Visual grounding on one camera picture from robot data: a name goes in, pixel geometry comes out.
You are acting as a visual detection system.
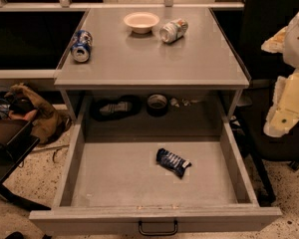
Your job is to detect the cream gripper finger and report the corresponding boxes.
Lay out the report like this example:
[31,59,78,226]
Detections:
[263,69,299,137]
[261,27,286,54]

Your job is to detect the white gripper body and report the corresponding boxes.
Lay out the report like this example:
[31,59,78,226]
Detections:
[283,12,299,69]

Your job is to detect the blue rxbar blueberry wrapper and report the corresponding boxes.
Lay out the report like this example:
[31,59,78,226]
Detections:
[155,148,191,178]

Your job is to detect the grey cabinet with counter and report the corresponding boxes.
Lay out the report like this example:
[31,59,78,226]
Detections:
[55,7,248,141]

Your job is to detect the grey open top drawer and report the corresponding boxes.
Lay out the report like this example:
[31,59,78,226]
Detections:
[30,123,281,236]

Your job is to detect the black office chair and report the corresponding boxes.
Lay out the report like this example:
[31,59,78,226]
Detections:
[235,0,299,203]

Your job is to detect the silver soda can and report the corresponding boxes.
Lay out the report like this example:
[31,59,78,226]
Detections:
[159,18,188,44]

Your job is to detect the crumpled white paper scraps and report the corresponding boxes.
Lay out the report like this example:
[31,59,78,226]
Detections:
[169,98,198,108]

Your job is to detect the black tape roll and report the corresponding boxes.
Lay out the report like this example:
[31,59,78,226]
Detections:
[147,94,168,117]

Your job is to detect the white paper bowl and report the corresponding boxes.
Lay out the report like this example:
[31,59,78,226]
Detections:
[124,12,159,34]

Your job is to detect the black and grey shoe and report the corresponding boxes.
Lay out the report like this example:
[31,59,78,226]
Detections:
[90,95,143,121]

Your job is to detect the blue pepsi can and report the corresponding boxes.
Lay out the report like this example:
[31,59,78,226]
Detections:
[70,30,93,63]

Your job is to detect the brown crumpled cloth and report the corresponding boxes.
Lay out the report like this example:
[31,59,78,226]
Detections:
[4,83,71,144]

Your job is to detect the black side table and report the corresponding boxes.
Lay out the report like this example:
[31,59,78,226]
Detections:
[0,119,50,211]

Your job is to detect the black metal drawer handle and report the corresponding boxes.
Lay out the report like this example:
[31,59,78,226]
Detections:
[139,221,178,236]

